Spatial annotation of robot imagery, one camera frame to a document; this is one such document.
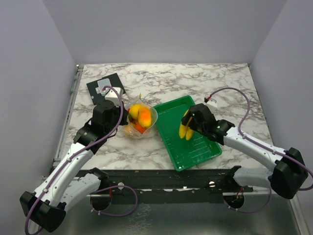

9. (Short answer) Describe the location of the yellow banana bunch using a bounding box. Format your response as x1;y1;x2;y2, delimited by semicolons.
179;117;194;141

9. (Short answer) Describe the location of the orange peach with leaf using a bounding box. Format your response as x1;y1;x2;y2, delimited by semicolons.
123;125;134;139

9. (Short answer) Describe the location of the orange fruit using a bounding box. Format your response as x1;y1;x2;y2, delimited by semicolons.
134;123;147;134

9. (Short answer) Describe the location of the clear zip top bag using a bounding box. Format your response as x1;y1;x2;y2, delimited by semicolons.
123;94;158;139

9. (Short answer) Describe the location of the yellow orange mango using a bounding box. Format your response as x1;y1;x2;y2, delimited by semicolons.
138;107;152;128

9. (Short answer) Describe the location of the green plastic tray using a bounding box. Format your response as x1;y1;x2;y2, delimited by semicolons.
154;95;222;171

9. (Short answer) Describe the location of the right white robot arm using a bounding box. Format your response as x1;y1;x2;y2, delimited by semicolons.
181;104;308;199

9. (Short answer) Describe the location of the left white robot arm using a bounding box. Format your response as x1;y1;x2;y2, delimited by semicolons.
20;100;128;234

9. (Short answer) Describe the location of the white grey small router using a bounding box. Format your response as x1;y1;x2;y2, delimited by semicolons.
97;78;111;90

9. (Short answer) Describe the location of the black network box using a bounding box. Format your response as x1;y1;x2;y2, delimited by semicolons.
87;73;126;105

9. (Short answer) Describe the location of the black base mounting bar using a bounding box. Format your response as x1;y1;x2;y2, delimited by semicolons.
70;167;255;204

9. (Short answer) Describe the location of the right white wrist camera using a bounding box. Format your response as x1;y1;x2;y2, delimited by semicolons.
204;97;218;113

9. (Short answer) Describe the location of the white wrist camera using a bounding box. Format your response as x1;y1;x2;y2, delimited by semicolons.
204;97;218;113
101;87;124;102

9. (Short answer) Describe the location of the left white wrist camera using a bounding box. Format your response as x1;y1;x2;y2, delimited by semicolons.
101;87;124;102

